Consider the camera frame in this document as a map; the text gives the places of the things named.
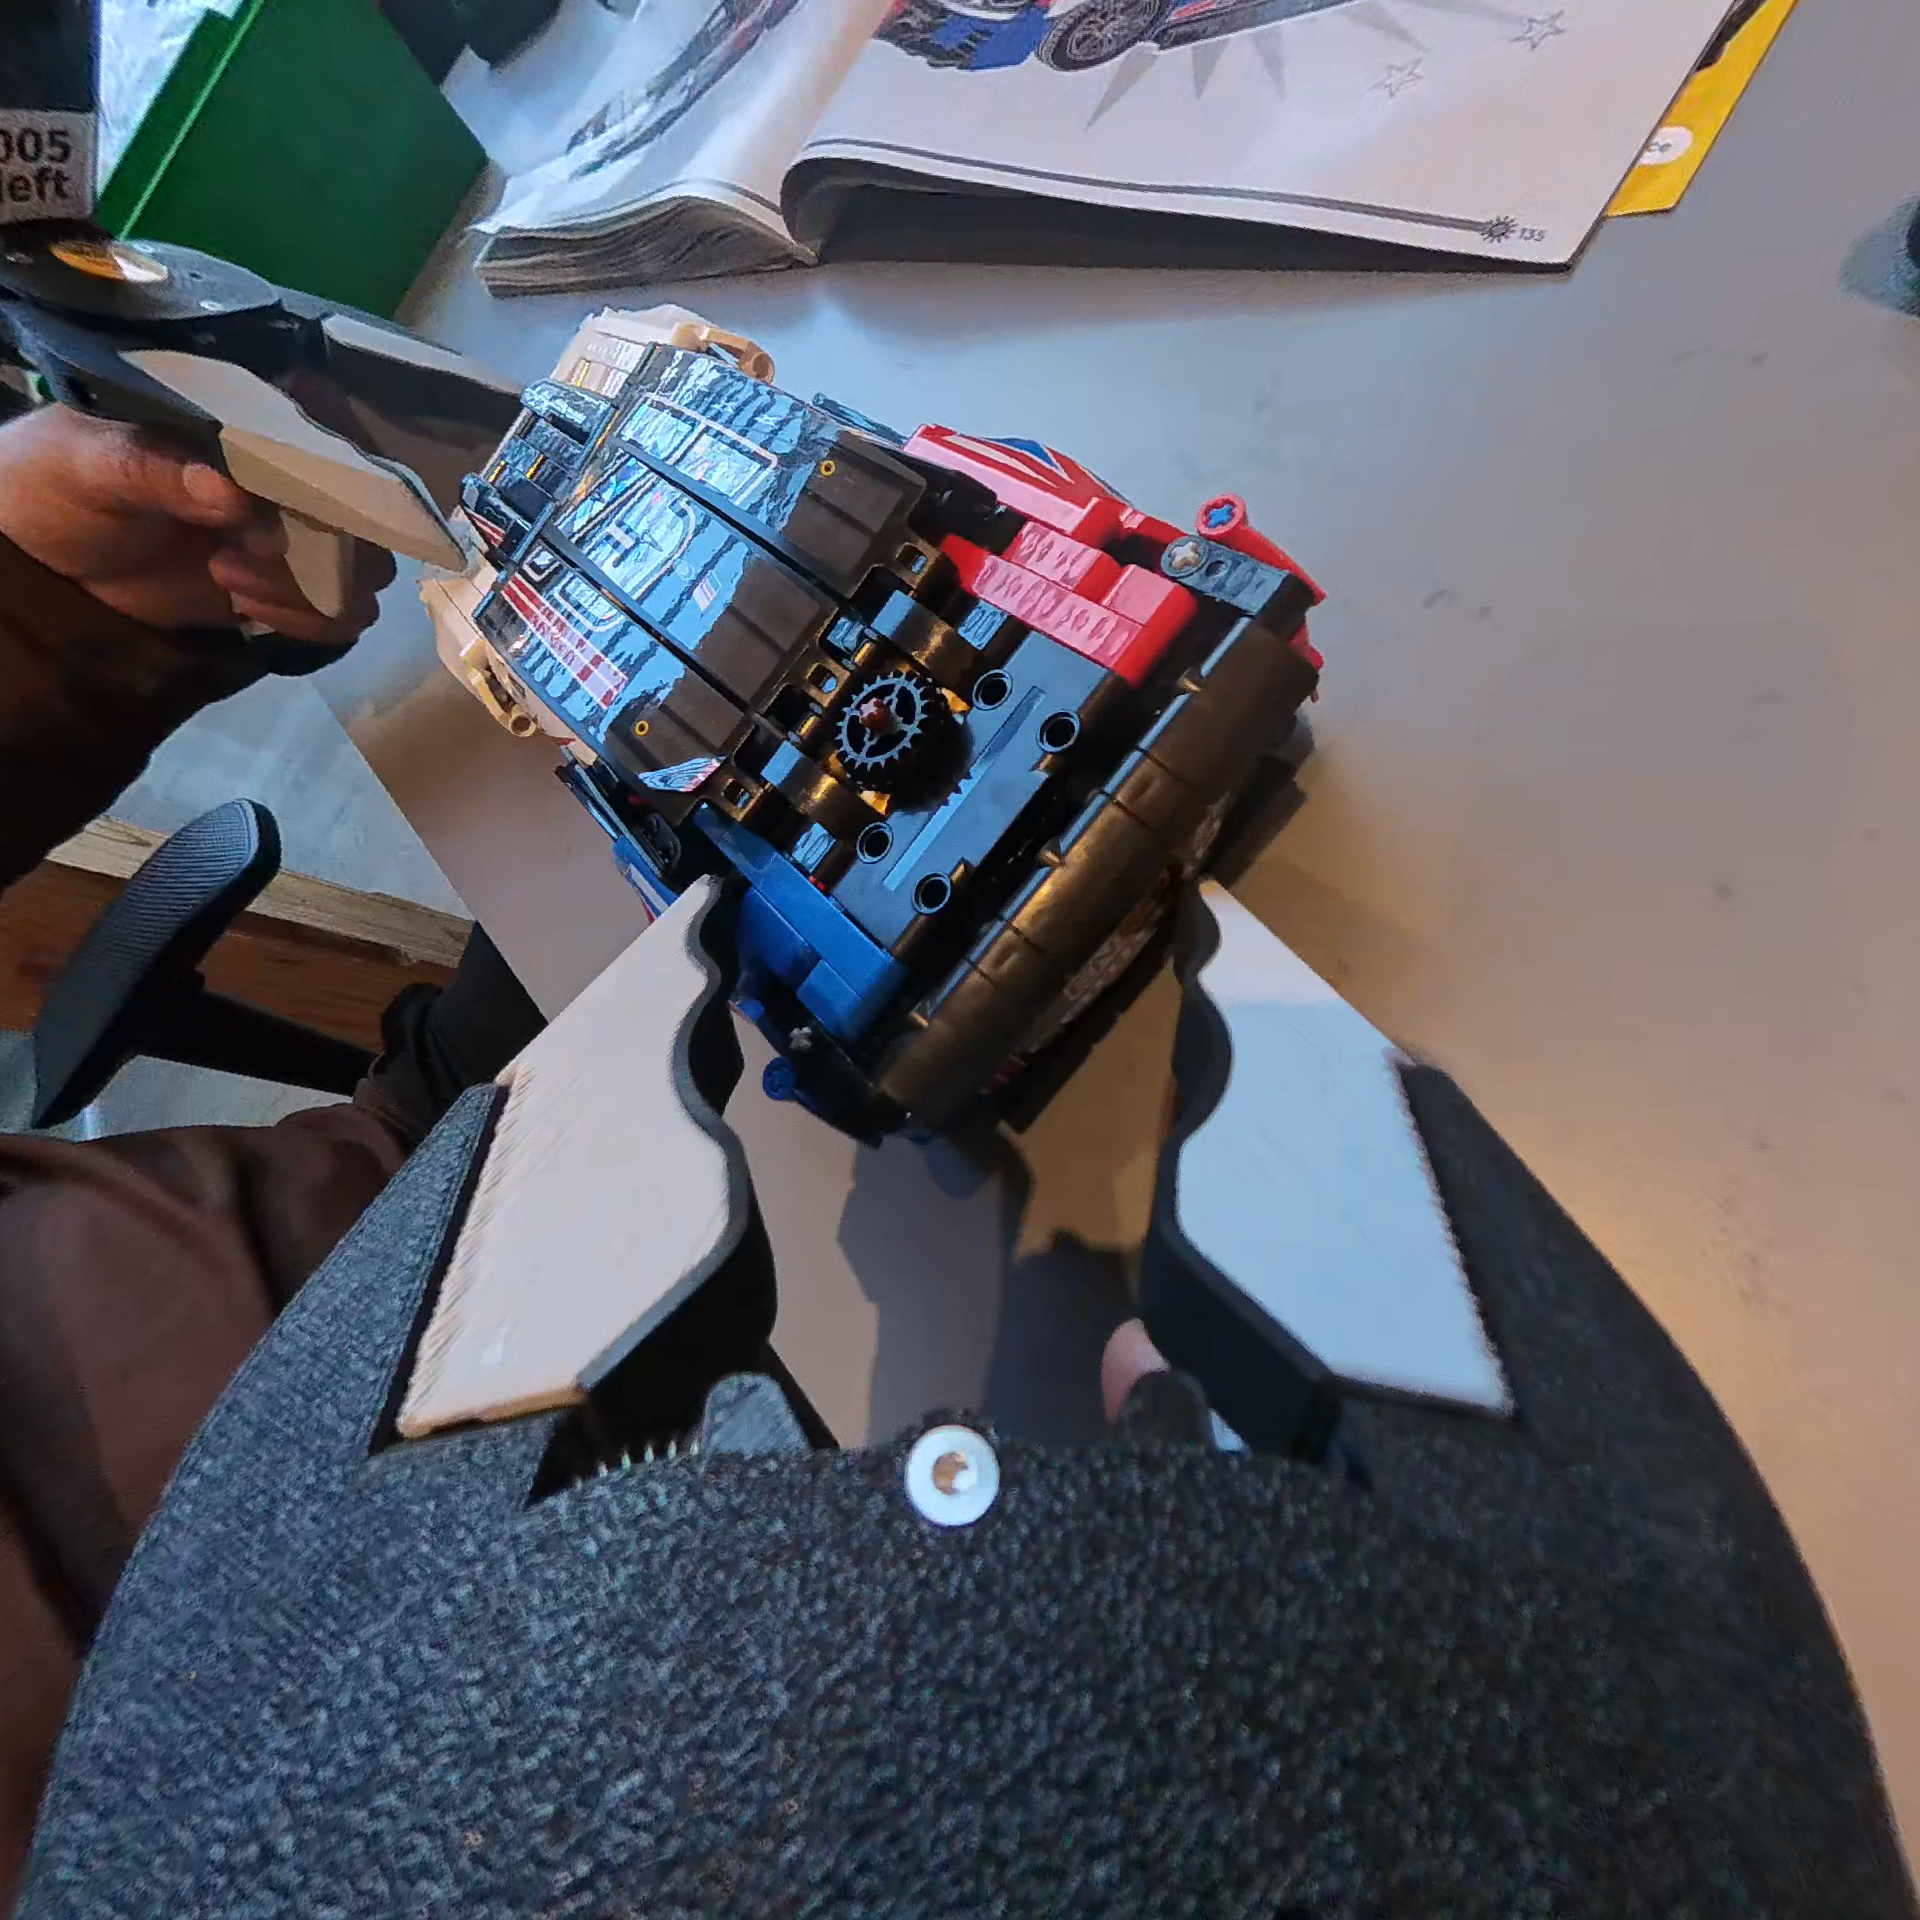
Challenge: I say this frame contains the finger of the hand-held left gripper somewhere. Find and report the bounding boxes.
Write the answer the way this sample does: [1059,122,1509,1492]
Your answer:
[123,348,476,579]
[319,312,529,456]

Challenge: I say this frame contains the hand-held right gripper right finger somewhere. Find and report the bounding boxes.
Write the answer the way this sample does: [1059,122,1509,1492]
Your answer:
[1133,883,1512,1466]

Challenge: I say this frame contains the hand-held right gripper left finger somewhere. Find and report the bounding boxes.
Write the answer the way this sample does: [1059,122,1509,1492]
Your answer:
[394,883,781,1451]

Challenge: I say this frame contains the green plastic bin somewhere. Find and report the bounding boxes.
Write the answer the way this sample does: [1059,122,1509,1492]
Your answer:
[94,0,491,326]

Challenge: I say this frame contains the toy brick race car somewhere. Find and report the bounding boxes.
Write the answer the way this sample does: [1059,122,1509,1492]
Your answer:
[417,306,1333,1152]

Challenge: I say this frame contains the grey desk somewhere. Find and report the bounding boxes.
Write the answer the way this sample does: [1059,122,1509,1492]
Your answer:
[307,0,1920,1847]

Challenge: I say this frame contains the person's left hand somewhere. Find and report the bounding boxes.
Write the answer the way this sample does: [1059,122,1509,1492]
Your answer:
[0,405,398,648]

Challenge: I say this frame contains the person's right hand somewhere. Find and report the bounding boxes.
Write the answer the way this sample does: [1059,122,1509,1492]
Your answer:
[1100,1318,1176,1431]

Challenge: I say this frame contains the wooden beam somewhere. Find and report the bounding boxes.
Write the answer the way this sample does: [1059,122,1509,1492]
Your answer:
[0,814,476,1056]

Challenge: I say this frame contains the black chair armrest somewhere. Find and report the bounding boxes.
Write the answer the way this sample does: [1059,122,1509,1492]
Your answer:
[25,797,381,1131]

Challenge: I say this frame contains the race car instruction booklet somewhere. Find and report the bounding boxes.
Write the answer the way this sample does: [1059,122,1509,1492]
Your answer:
[475,0,1760,297]

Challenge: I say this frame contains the black rounded device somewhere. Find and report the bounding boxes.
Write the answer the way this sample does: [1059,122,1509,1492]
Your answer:
[1842,192,1920,320]

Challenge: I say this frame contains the yellow leaflet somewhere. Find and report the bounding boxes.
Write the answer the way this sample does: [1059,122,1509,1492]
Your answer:
[1601,0,1802,223]

